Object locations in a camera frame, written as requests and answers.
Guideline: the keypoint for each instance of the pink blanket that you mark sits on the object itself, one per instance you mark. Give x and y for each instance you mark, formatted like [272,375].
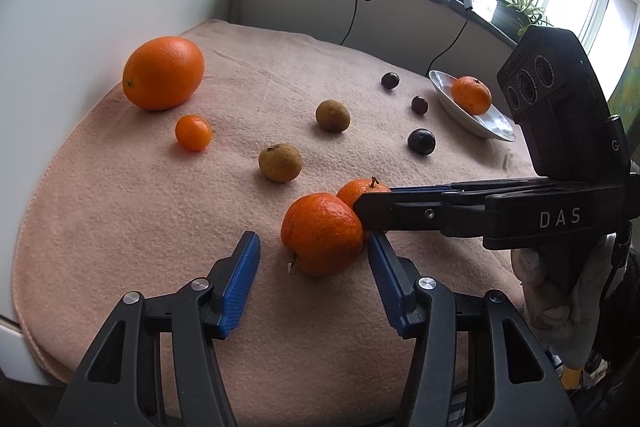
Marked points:
[150,217]

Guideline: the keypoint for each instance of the mandarin with leaf stub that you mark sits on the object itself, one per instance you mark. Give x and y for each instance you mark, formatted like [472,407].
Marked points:
[320,234]

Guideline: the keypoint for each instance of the large orange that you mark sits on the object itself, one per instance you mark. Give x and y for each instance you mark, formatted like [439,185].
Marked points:
[162,73]

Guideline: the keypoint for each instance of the small tangerine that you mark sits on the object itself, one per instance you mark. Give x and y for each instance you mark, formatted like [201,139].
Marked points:
[193,133]

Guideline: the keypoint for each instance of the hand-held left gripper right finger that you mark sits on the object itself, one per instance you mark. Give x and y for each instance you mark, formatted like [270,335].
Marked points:
[390,282]

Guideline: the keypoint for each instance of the brown round fruit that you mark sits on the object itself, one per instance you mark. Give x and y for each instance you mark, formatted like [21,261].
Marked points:
[332,115]
[280,163]

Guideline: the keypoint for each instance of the potted green plant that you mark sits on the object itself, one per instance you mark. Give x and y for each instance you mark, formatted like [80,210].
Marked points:
[517,9]

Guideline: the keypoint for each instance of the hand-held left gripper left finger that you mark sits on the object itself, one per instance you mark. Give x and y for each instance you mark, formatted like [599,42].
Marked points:
[241,281]

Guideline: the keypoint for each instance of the large dark plum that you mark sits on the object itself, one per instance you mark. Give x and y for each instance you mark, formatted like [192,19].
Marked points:
[421,142]

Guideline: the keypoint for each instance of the mandarin with stem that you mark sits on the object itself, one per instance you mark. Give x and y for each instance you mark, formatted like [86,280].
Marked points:
[357,193]

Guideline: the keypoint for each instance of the person's right hand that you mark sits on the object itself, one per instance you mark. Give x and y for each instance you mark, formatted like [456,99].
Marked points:
[542,287]

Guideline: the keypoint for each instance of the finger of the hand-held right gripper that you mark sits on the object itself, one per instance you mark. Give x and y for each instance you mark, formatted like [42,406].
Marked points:
[480,185]
[400,213]

